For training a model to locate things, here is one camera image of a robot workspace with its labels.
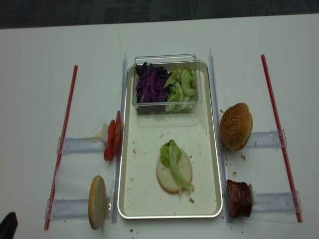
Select red tomato slice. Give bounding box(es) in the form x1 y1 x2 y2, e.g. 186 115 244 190
114 111 122 152

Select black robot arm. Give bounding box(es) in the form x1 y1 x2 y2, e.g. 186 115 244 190
0 212 18 239

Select green lettuce pile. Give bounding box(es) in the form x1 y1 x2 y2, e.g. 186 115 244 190
165 66 198 112

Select lettuce leaf on bun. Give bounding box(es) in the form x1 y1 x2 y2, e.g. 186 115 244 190
159 139 194 192

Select remaining tomato slices stack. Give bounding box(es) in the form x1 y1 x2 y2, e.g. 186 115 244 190
104 120 116 161

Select white tomato backstop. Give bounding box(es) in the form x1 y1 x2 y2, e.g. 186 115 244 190
101 123 109 145

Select meat patties stack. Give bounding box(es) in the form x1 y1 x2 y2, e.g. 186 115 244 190
226 180 252 218

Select clear plastic salad box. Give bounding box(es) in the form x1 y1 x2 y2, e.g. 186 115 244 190
132 54 201 115

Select purple cabbage leaves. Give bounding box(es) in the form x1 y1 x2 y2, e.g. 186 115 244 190
136 62 172 103

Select bottom bun slice on tray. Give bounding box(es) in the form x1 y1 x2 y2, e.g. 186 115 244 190
156 148 192 194

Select sesame burger bun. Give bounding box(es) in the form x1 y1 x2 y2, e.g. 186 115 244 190
220 103 253 151

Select cream metal tray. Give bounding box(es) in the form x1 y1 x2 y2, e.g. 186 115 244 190
118 61 223 219

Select left red tape strip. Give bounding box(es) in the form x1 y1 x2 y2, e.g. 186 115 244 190
44 65 78 231

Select red tape strip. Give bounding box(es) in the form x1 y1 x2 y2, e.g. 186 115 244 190
261 54 303 223
44 65 78 231

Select upright bun slice left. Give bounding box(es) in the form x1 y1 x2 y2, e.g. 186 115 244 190
88 175 107 230

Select upper right clear holder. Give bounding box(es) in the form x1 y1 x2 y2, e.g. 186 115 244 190
245 129 287 149

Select white patty backstop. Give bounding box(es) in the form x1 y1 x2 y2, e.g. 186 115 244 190
248 183 255 208

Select lower right clear holder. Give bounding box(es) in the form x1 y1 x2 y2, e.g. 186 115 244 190
252 191 302 213

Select lower left clear holder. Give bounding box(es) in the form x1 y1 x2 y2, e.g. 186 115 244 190
44 199 89 220

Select right red tape strip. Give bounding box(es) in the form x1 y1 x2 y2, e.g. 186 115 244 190
261 54 303 223

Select left clear acrylic rail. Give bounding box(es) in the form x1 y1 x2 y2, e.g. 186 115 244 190
109 52 128 224

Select clear acrylic rail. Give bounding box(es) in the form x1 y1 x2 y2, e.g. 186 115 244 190
109 52 128 224
208 49 233 223

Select right clear acrylic rail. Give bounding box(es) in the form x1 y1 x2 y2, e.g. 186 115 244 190
208 49 233 223

